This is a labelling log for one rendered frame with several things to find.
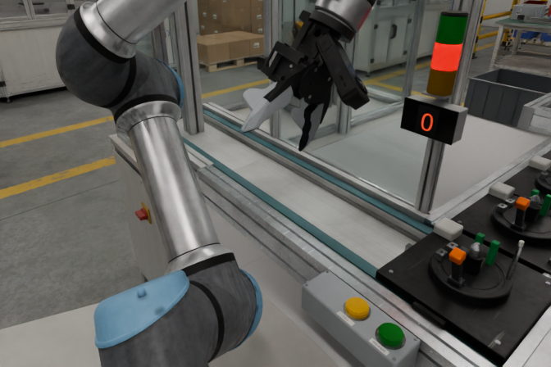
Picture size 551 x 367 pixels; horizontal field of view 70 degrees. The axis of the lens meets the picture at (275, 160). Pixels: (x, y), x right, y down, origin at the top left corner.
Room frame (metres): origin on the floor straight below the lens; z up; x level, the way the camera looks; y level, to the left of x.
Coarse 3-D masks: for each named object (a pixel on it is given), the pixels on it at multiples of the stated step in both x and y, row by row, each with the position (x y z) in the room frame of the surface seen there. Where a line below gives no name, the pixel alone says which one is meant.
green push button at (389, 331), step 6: (384, 324) 0.44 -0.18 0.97; (390, 324) 0.44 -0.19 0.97; (378, 330) 0.44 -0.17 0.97; (384, 330) 0.43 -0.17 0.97; (390, 330) 0.43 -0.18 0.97; (396, 330) 0.43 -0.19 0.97; (402, 330) 0.44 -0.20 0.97; (378, 336) 0.43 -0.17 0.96; (384, 336) 0.42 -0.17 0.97; (390, 336) 0.42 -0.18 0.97; (396, 336) 0.42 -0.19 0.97; (402, 336) 0.42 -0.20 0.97; (384, 342) 0.42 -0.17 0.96; (390, 342) 0.41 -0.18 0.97; (396, 342) 0.41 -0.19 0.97; (402, 342) 0.42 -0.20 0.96
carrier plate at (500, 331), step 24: (432, 240) 0.66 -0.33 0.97; (456, 240) 0.66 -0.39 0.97; (408, 264) 0.59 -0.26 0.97; (504, 264) 0.59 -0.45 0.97; (408, 288) 0.53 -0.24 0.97; (432, 288) 0.53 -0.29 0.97; (528, 288) 0.53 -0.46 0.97; (432, 312) 0.48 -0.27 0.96; (456, 312) 0.47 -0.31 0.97; (480, 312) 0.47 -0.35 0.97; (504, 312) 0.47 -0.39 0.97; (528, 312) 0.47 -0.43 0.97; (480, 336) 0.42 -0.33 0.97; (504, 336) 0.42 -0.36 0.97; (504, 360) 0.39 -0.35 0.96
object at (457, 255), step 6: (462, 246) 0.53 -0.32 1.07; (450, 252) 0.51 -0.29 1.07; (456, 252) 0.50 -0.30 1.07; (462, 252) 0.50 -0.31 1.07; (468, 252) 0.52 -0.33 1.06; (450, 258) 0.51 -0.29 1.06; (456, 258) 0.50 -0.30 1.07; (462, 258) 0.50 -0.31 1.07; (456, 264) 0.50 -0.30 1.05; (456, 270) 0.51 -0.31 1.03; (456, 276) 0.51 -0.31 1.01
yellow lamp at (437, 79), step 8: (432, 72) 0.77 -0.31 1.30; (440, 72) 0.75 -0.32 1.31; (448, 72) 0.75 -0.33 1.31; (456, 72) 0.76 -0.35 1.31; (432, 80) 0.76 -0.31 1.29; (440, 80) 0.75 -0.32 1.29; (448, 80) 0.75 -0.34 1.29; (432, 88) 0.76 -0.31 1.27; (440, 88) 0.75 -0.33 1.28; (448, 88) 0.75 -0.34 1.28
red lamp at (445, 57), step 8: (440, 48) 0.76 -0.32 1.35; (448, 48) 0.75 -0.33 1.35; (456, 48) 0.75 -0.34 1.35; (432, 56) 0.78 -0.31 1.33; (440, 56) 0.76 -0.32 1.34; (448, 56) 0.75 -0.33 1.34; (456, 56) 0.75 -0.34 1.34; (432, 64) 0.77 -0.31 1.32; (440, 64) 0.76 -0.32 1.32; (448, 64) 0.75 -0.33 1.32; (456, 64) 0.76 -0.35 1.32
